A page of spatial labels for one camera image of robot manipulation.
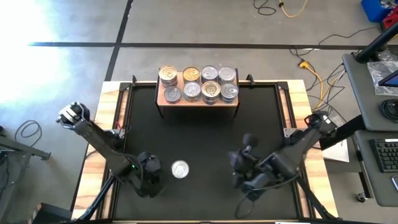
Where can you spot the Wild Planet salmon can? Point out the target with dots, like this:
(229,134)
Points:
(211,89)
(211,103)

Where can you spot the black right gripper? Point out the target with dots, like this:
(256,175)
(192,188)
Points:
(248,169)

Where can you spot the black stand leg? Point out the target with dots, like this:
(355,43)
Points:
(345,130)

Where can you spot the blue label tuna can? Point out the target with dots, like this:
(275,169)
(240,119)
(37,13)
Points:
(209,73)

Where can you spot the black keyboard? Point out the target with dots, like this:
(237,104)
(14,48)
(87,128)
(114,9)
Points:
(385,154)

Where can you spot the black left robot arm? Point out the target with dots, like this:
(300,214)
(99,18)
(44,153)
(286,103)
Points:
(102,146)

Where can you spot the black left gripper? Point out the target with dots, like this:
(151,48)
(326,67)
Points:
(147,175)

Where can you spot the white paper sheet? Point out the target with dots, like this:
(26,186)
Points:
(337,154)

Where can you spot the black table mat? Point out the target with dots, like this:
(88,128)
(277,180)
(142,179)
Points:
(202,133)

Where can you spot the black box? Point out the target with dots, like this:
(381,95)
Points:
(51,214)

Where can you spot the blue screen monitor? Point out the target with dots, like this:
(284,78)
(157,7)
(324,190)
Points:
(391,80)

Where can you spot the red object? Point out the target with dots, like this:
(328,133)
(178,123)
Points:
(391,21)

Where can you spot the clear plastic bag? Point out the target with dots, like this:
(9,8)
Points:
(377,74)

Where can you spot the silver lid can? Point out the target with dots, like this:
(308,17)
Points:
(172,94)

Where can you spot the blue plastic bin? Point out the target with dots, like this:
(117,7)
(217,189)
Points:
(374,9)

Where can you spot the grey desk surface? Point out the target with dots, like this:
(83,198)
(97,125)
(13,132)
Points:
(370,183)
(360,93)

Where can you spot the caster wheel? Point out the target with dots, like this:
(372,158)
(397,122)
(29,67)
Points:
(360,197)

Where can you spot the teal label tuna can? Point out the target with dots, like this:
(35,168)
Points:
(229,102)
(229,91)

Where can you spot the red label can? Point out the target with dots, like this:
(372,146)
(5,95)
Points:
(180,169)

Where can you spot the multicolour label tuna can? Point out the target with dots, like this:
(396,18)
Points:
(191,90)

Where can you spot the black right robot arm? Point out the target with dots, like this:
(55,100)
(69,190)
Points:
(295,149)

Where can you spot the wooden shelf with black legs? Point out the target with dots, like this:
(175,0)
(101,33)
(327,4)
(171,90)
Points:
(186,104)

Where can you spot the green label gold lid can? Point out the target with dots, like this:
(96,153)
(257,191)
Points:
(191,74)

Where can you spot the grey metal stand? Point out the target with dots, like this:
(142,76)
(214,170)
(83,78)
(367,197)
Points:
(21,149)

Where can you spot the black metal table frame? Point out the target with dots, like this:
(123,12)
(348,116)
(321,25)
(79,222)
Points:
(96,202)

